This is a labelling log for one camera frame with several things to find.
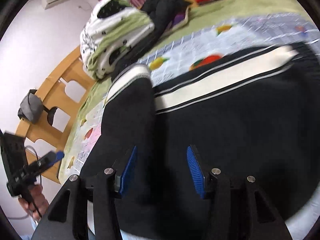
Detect black sweatpants with white stripe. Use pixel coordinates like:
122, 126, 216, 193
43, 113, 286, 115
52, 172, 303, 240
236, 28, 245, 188
78, 41, 320, 240

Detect person's left hand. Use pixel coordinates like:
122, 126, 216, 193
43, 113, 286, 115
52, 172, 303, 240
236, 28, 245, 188
18, 184, 49, 220

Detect folded white green floral quilt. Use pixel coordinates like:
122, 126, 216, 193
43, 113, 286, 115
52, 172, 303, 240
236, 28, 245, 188
80, 0, 155, 80

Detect fruit print plastic sheet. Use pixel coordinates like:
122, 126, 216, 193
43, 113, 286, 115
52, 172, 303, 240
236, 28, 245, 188
64, 13, 320, 240

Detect black jacket pile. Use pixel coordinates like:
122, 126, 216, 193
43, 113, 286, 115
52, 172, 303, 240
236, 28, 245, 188
111, 0, 191, 80

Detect grey checked bed sheet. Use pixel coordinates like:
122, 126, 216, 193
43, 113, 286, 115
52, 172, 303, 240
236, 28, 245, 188
236, 13, 319, 45

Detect green fleece blanket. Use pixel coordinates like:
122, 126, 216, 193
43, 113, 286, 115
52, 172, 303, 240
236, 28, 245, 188
58, 0, 316, 176

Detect black cable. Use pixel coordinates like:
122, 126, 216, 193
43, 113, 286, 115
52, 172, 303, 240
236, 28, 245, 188
21, 146, 43, 221

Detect wooden bed frame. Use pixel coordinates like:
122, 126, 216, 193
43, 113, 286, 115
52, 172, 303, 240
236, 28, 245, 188
16, 0, 199, 183

